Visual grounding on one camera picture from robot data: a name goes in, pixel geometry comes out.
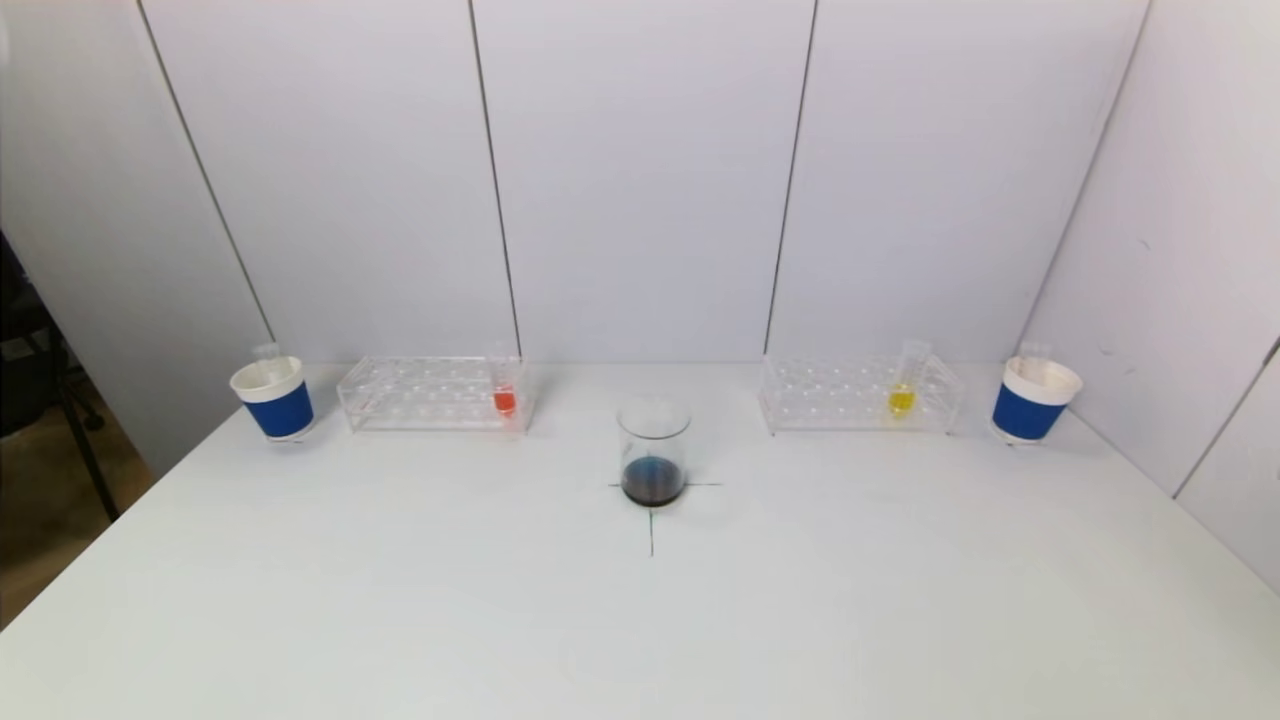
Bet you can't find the clear glass beaker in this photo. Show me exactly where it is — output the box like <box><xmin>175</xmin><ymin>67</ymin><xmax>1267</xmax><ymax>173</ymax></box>
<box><xmin>617</xmin><ymin>399</ymin><xmax>692</xmax><ymax>510</ymax></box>

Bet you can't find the clear acrylic test tube rack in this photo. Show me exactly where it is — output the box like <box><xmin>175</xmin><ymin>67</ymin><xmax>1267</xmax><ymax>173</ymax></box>
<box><xmin>760</xmin><ymin>353</ymin><xmax>966</xmax><ymax>435</ymax></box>
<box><xmin>337</xmin><ymin>356</ymin><xmax>531</xmax><ymax>434</ymax></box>

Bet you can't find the test tube with yellow pigment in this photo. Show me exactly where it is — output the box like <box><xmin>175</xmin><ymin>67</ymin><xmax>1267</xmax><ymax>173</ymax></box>
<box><xmin>888</xmin><ymin>339</ymin><xmax>932</xmax><ymax>418</ymax></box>

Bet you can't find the blue white paper cup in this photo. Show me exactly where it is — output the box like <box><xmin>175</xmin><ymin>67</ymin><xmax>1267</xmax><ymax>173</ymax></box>
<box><xmin>230</xmin><ymin>356</ymin><xmax>317</xmax><ymax>442</ymax></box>
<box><xmin>991</xmin><ymin>356</ymin><xmax>1084</xmax><ymax>444</ymax></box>

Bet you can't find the black stand with legs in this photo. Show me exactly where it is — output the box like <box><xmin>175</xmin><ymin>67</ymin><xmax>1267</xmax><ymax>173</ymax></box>
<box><xmin>0</xmin><ymin>235</ymin><xmax>121</xmax><ymax>521</ymax></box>

